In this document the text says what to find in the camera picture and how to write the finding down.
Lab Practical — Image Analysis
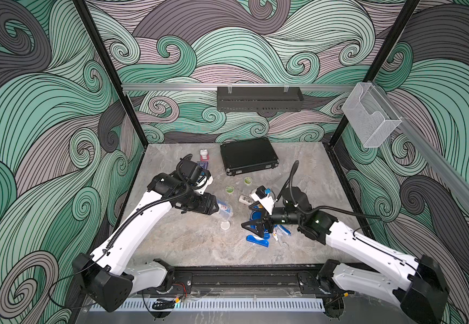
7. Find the dark blue small box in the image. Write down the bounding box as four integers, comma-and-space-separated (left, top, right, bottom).
198, 161, 209, 170

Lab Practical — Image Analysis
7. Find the black hard case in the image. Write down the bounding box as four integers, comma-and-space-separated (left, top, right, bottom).
220, 137, 279, 176

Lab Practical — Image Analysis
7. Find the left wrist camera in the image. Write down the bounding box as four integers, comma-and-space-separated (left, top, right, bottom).
176, 158, 214, 194

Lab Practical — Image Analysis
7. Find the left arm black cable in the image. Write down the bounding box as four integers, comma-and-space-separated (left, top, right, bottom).
47, 153, 195, 311

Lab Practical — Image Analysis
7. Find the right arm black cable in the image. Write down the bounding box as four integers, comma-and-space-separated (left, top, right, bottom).
276, 159, 383, 221

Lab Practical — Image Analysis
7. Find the white slotted cable duct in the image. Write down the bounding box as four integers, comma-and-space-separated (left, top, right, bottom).
89, 298, 326, 313

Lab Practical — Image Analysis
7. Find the black wall shelf tray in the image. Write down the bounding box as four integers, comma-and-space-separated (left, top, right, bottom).
216, 86, 304, 114

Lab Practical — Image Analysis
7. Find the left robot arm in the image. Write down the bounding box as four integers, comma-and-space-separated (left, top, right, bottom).
72, 173, 219, 313

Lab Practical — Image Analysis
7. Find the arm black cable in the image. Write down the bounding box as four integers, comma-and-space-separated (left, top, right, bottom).
276, 159, 383, 221
47, 153, 195, 311

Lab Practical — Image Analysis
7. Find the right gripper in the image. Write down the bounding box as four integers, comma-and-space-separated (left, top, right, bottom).
242, 200, 302, 238

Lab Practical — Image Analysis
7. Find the small pink-capped bottle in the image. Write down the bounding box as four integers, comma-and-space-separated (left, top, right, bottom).
199, 149, 210, 161

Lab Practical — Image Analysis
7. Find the blue-lid container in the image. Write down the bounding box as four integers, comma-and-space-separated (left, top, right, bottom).
217, 199, 234, 221

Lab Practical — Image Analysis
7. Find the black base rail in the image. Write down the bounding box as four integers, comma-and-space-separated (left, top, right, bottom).
81, 265, 405, 293

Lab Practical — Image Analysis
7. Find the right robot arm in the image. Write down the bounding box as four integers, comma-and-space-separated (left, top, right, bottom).
241, 207, 450, 323

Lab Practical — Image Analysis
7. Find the toothpaste and brush packet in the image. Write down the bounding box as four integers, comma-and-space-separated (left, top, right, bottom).
272, 224, 292, 242

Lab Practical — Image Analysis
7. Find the clear acrylic wall holder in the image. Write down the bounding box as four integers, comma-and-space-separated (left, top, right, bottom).
342, 82, 401, 149

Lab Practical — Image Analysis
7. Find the round white soap disc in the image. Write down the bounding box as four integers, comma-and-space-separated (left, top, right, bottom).
220, 221, 230, 231

